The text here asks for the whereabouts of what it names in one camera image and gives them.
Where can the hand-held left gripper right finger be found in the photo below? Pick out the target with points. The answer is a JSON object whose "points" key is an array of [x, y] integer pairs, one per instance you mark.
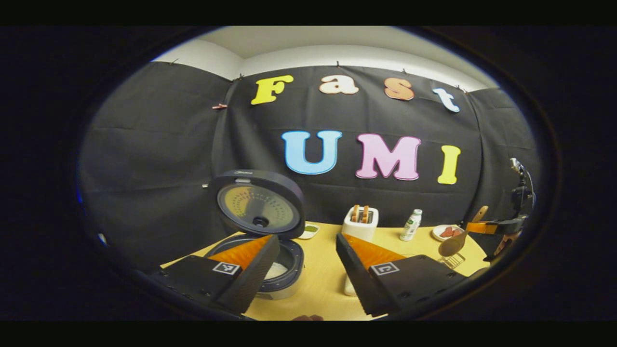
{"points": [[364, 284]]}

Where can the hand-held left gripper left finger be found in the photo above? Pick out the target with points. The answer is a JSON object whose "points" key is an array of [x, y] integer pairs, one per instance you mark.
{"points": [[250, 284]]}

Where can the wooden spoon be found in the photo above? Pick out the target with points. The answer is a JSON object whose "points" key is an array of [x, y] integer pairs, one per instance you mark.
{"points": [[450, 246]]}

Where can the dark grey rice cooker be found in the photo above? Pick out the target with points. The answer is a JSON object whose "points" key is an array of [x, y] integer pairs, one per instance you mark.
{"points": [[260, 202]]}

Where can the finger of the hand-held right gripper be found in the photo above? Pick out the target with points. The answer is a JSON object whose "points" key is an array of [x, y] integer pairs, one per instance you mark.
{"points": [[482, 228]]}

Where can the white green-label bottle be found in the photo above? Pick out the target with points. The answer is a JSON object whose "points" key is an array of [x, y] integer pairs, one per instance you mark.
{"points": [[410, 226]]}

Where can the white toaster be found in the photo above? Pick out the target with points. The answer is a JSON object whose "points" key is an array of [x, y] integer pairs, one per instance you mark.
{"points": [[359, 231]]}

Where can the red meat piece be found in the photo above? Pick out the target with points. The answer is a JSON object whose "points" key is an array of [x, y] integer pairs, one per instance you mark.
{"points": [[456, 232], [446, 232]]}

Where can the white sectioned grain dish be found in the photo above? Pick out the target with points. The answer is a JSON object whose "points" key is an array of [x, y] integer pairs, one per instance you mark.
{"points": [[311, 230]]}

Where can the clear plastic container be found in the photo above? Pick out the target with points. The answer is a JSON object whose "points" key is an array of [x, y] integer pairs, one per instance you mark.
{"points": [[349, 286]]}

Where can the bread slice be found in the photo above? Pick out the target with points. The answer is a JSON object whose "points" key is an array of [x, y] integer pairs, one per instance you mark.
{"points": [[355, 213], [365, 214]]}

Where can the white round plate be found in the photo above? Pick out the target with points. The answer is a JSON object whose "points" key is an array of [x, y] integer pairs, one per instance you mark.
{"points": [[436, 233]]}

